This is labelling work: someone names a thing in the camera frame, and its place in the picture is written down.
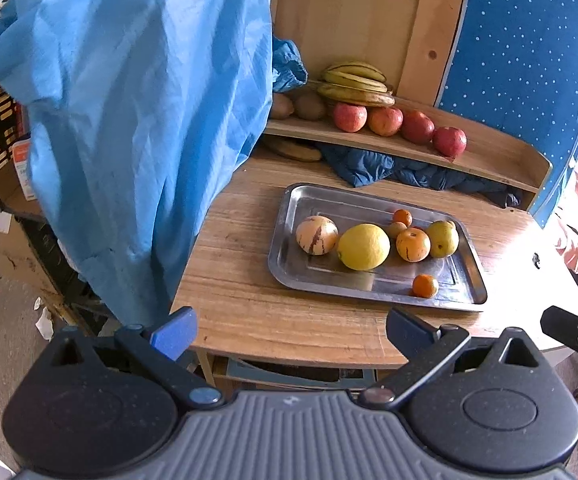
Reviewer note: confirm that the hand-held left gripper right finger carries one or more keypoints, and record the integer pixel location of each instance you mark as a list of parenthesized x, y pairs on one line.
[(409, 332)]

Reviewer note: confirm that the yellow-green banana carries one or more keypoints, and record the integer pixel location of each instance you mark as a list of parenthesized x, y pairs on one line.
[(354, 81), (356, 68)]

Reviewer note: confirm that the crumpled blue cap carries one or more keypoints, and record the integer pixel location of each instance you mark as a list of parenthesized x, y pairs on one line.
[(288, 65)]

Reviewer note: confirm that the wooden shelf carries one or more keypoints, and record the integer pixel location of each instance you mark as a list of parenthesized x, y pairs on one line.
[(499, 160)]

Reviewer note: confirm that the orange speckled round fruit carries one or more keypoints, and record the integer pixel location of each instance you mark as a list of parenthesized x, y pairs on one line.
[(413, 245)]

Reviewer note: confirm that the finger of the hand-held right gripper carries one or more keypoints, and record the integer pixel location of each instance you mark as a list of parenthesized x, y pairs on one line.
[(566, 330)]

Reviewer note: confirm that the blue white-dotted cloth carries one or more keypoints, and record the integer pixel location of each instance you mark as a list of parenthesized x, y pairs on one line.
[(519, 60)]

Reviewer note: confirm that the cream striped pepino melon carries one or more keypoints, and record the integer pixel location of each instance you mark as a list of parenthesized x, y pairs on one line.
[(316, 235)]

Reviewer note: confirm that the small brown round fruit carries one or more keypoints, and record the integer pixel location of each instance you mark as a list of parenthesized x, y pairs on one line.
[(395, 230)]

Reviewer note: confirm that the brown cardboard box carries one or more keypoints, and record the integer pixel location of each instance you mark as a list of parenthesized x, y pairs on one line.
[(4, 240)]

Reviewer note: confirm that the red apple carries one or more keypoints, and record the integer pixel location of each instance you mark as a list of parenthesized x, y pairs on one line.
[(450, 141), (385, 121), (418, 127), (350, 117)]

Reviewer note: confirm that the light blue striped coat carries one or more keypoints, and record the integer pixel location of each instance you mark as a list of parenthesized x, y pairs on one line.
[(144, 135)]

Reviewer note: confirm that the dark blue jacket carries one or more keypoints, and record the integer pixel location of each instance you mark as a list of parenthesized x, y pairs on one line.
[(369, 167)]

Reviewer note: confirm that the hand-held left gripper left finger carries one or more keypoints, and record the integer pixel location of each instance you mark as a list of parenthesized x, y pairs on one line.
[(174, 332)]

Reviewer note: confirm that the white paper scrap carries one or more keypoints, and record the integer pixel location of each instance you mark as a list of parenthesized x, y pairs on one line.
[(44, 320)]

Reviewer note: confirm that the small tangerine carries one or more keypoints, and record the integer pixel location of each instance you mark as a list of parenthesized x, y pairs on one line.
[(403, 217), (425, 286)]

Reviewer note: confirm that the green pear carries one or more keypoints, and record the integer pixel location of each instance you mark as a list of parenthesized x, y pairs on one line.
[(443, 240)]

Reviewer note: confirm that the wooden back panel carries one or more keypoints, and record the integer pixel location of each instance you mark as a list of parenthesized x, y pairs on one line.
[(359, 20)]

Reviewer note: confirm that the large yellow citrus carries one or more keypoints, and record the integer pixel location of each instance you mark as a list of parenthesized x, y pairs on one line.
[(364, 246)]

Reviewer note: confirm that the red and white box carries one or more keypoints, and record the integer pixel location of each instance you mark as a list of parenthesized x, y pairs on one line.
[(23, 170)]

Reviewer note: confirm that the brown spotted yellow banana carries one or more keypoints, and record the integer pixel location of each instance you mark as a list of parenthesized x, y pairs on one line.
[(354, 96)]

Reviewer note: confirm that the metal tray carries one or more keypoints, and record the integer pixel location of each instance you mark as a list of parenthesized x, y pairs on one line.
[(384, 280)]

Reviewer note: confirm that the brown kiwi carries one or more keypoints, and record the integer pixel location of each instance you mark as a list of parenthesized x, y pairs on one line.
[(310, 105), (281, 106)]

